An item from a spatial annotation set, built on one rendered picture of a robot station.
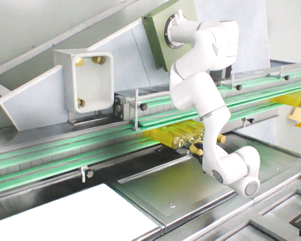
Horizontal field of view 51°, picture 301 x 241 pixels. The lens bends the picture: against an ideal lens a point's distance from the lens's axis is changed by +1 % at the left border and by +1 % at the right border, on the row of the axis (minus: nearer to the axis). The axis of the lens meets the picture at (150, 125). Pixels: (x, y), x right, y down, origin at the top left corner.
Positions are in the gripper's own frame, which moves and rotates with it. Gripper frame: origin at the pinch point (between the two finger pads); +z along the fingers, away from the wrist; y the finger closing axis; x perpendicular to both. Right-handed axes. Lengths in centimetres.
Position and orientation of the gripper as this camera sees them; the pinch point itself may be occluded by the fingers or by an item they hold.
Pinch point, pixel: (198, 150)
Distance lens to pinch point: 119.9
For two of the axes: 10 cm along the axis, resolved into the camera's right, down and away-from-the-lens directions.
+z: -4.1, -3.2, 8.5
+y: 0.3, -9.4, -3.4
